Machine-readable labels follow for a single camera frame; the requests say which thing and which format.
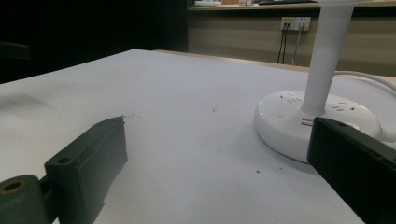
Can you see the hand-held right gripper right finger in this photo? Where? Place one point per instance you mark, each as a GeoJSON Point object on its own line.
{"type": "Point", "coordinates": [355, 165]}

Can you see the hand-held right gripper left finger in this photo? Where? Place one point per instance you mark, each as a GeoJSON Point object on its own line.
{"type": "Point", "coordinates": [90, 161]}

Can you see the white round power strip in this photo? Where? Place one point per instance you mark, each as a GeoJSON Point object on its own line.
{"type": "Point", "coordinates": [286, 124]}

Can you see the wooden shelf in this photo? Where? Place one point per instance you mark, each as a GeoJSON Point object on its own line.
{"type": "Point", "coordinates": [280, 5]}

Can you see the white wall socket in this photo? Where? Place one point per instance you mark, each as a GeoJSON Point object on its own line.
{"type": "Point", "coordinates": [295, 23]}

